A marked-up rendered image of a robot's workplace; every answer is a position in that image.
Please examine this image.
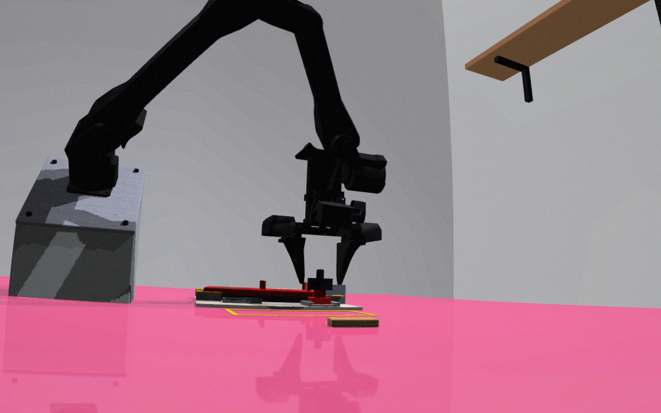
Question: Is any black wheel with white rim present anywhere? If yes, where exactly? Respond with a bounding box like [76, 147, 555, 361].
[307, 278, 333, 290]

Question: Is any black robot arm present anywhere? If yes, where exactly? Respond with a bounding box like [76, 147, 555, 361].
[64, 0, 387, 229]

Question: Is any brown flat block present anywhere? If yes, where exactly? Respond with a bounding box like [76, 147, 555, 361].
[327, 317, 379, 328]

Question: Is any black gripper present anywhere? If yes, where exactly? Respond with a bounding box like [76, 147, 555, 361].
[262, 184, 382, 285]

